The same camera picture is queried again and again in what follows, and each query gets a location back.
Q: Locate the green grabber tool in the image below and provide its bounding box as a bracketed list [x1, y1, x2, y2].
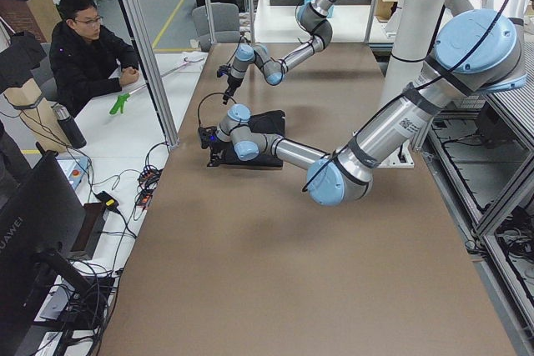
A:
[109, 93, 130, 115]

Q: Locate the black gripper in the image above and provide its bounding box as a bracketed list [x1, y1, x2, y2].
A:
[207, 142, 229, 167]
[223, 75, 242, 105]

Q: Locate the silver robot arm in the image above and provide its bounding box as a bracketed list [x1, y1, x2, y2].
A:
[218, 0, 337, 103]
[199, 0, 528, 206]

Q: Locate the black computer monitor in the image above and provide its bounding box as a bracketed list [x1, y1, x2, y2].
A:
[1, 152, 90, 355]

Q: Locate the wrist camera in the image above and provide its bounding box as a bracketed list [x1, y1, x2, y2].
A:
[216, 64, 231, 78]
[197, 126, 218, 149]

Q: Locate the dark thermos bottle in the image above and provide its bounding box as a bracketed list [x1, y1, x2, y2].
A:
[53, 103, 87, 149]

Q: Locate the grey office chair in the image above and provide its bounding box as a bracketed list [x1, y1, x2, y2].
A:
[192, 3, 241, 52]

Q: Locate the black graphic t-shirt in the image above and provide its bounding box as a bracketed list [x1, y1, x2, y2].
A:
[226, 110, 285, 168]

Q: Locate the seated man black jacket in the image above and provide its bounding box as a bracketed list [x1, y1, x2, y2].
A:
[48, 0, 139, 117]

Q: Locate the teach pendant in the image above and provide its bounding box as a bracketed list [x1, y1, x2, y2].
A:
[56, 156, 89, 190]

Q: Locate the aluminium frame post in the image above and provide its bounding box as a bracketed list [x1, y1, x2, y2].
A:
[118, 0, 179, 149]

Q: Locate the yellow labelled power brick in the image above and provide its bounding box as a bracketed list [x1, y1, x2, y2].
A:
[95, 191, 119, 213]

